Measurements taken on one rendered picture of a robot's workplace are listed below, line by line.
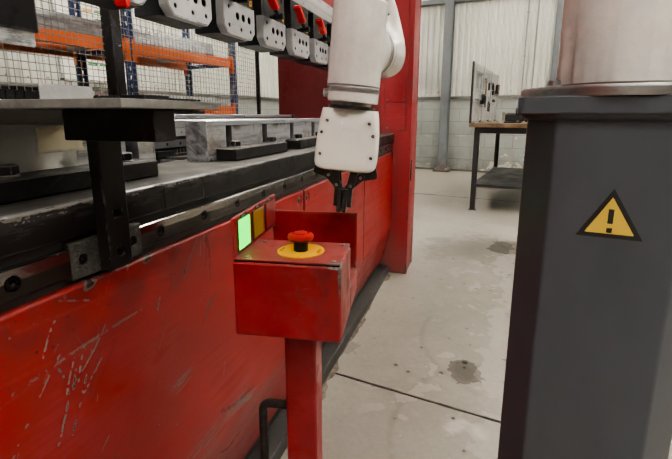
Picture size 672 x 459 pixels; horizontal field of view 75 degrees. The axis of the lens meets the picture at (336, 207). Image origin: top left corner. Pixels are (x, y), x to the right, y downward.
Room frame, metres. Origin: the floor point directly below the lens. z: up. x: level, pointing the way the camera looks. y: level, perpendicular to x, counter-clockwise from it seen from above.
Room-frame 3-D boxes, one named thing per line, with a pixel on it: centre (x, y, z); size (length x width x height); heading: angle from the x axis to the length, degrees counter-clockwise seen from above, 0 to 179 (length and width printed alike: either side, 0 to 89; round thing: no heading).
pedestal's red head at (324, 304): (0.69, 0.06, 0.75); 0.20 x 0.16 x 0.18; 171
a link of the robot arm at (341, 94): (0.72, -0.02, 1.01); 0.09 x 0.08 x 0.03; 81
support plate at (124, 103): (0.59, 0.32, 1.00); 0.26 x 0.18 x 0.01; 72
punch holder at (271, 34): (1.37, 0.22, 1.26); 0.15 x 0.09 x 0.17; 162
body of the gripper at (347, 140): (0.72, -0.02, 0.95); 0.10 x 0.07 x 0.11; 81
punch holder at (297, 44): (1.56, 0.16, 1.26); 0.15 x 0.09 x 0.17; 162
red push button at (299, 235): (0.64, 0.05, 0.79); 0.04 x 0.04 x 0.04
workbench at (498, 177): (5.12, -2.08, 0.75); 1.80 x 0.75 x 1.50; 153
